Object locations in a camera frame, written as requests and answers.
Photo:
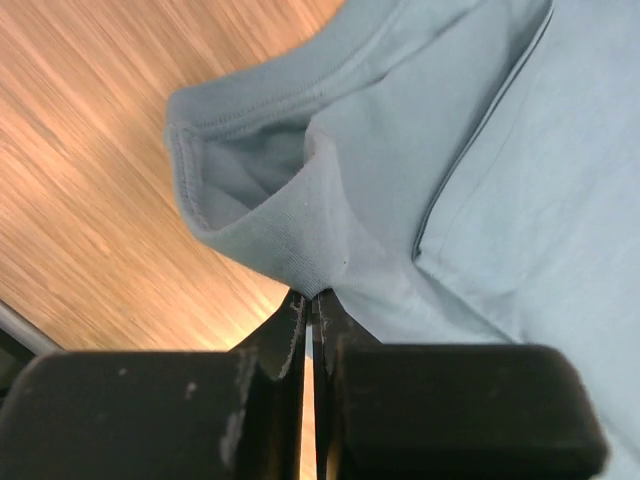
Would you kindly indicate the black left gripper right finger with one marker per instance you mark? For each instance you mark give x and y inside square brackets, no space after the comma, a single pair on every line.
[406,411]

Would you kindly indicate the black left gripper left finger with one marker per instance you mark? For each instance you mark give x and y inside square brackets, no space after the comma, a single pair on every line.
[163,415]

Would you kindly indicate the light blue t shirt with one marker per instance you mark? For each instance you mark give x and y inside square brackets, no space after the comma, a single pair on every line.
[455,171]

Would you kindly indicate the aluminium front frame rail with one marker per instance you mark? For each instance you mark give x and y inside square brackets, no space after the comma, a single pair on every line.
[21,341]

